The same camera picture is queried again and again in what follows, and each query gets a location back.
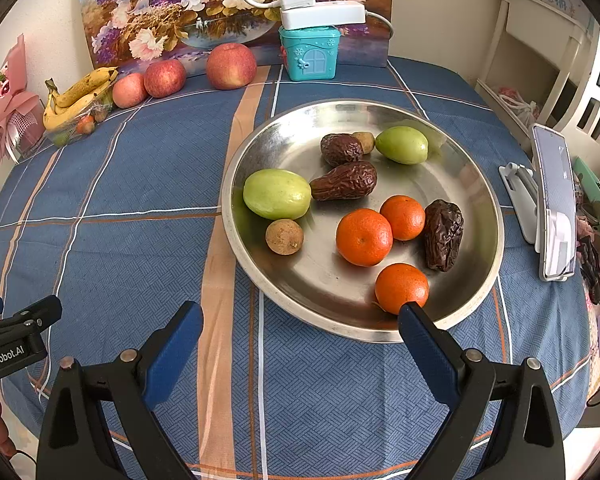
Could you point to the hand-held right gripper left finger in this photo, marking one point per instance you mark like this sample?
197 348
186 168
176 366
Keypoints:
175 355

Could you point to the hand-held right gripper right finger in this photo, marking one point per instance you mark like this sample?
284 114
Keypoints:
430 355

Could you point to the round metal plate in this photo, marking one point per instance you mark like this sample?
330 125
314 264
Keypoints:
330 280

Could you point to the large orange tangerine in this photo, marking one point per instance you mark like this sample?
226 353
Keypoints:
364 236

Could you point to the brown longan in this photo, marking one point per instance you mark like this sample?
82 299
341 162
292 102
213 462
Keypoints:
284 236
366 141

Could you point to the large green jujube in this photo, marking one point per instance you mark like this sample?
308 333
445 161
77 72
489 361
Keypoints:
277 195

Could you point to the elongated brown dried date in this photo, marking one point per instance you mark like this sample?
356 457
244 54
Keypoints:
345 181

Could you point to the blue plaid tablecloth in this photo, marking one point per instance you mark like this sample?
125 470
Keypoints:
130 260

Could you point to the white phone stand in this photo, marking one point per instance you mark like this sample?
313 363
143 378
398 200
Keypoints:
517 195

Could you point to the dark hair accessory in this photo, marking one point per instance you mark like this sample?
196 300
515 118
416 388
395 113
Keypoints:
591 265

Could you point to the smartphone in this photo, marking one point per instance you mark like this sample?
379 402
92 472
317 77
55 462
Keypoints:
555 200

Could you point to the pink bouquet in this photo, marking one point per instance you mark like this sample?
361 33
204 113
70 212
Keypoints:
5 105

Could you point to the small green jujube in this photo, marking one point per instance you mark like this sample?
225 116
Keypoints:
401 145

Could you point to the yellow banana bunch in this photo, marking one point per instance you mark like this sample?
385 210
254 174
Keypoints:
75 95

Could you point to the green box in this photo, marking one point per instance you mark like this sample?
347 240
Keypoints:
592 180

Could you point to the red apple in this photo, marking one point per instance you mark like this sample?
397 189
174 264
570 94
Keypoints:
129 91
165 78
231 66

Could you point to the teal toy house box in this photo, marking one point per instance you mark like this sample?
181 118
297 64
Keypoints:
310 55

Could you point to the flower painting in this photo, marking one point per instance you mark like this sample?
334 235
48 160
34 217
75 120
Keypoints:
180 10

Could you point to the white power strip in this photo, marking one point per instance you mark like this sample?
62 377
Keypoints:
325 12

